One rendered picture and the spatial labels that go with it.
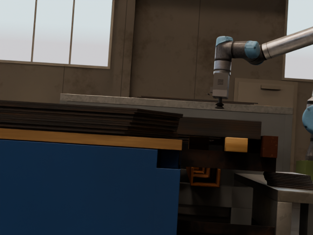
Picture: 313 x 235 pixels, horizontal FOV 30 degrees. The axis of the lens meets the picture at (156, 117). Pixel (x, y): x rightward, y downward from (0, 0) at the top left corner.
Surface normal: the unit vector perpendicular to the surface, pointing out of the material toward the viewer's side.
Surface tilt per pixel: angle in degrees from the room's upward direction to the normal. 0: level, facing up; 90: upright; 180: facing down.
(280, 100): 90
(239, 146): 90
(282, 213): 90
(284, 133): 90
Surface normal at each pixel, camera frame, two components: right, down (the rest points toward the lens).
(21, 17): 0.00, -0.06
